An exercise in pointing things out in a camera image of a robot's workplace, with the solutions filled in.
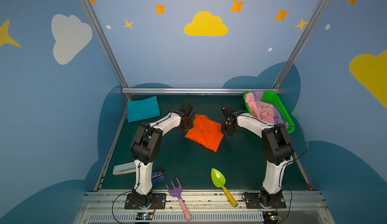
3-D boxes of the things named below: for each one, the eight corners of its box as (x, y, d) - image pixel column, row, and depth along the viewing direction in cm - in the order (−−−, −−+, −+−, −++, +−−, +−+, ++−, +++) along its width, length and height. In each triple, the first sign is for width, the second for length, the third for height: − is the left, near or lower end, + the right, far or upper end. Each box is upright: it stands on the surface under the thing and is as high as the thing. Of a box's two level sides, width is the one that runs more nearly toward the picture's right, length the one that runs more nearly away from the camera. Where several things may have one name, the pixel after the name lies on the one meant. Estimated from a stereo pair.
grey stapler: (115, 176, 84) (111, 173, 79) (116, 168, 87) (112, 165, 82) (135, 172, 85) (132, 169, 81) (136, 165, 88) (133, 161, 83)
